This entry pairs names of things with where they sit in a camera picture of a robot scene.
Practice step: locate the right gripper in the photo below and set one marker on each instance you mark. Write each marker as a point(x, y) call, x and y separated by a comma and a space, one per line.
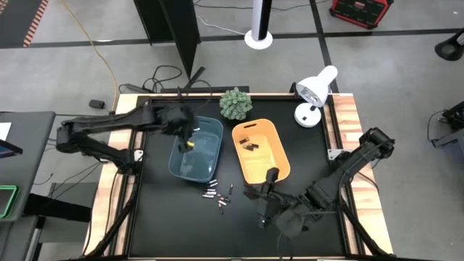
point(279, 206)

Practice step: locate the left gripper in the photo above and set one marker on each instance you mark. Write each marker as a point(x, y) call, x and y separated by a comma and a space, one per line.
point(177, 119)

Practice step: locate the blue plastic bin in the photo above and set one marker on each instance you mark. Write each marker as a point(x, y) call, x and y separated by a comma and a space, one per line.
point(199, 163)

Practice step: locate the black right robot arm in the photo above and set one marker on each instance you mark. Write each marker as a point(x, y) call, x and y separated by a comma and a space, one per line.
point(346, 167)

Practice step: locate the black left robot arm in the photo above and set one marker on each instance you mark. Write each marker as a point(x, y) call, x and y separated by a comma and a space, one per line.
point(108, 121)

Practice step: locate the orange plastic bin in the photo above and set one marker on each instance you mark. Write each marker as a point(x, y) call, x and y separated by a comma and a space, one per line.
point(261, 163)

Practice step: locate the green artificial plant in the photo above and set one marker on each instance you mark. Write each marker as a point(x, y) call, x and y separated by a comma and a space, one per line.
point(235, 104)

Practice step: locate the long black power strip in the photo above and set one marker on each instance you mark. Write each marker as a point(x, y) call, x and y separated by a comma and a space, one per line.
point(217, 89)

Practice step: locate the black power brick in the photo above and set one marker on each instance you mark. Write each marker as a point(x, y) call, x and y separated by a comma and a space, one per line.
point(136, 88)

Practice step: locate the small black power adapter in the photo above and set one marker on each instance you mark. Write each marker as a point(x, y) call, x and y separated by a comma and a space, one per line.
point(96, 104)

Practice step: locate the white desk lamp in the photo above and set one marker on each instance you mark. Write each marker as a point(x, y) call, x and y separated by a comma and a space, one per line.
point(315, 87)

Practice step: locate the black standing partition panel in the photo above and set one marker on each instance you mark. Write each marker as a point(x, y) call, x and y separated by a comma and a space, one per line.
point(174, 25)

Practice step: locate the black desk foot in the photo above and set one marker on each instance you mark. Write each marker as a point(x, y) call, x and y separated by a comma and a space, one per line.
point(58, 208)

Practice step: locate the white black tower fan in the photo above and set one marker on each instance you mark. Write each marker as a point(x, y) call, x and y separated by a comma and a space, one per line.
point(261, 18)

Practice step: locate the grey desk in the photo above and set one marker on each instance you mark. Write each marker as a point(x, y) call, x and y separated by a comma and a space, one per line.
point(32, 163)

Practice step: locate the dark tablet computer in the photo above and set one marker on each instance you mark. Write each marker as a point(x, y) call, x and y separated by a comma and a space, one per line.
point(9, 149)

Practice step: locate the white paper sheet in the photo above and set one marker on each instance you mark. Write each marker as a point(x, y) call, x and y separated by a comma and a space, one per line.
point(4, 131)

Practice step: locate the green framed tablet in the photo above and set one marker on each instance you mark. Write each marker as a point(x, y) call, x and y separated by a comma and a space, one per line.
point(7, 201)

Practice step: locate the grey furniture panel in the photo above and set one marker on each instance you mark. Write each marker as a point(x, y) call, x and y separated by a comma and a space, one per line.
point(18, 239)

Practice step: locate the grey equipment base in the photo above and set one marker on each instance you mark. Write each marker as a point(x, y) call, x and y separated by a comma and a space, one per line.
point(453, 137)

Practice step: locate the red black tool box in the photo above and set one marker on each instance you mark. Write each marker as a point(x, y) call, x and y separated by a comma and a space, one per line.
point(359, 11)

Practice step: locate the black equipment box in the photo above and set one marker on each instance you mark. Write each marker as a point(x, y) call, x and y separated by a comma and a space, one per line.
point(455, 116)

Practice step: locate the black mat with striped edge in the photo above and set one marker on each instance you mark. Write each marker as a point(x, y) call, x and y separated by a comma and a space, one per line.
point(14, 21)

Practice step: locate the black round floor stand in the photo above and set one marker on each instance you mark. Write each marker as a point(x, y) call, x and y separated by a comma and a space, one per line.
point(451, 49)

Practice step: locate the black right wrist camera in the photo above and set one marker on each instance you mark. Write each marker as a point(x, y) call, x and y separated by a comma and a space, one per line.
point(262, 212)

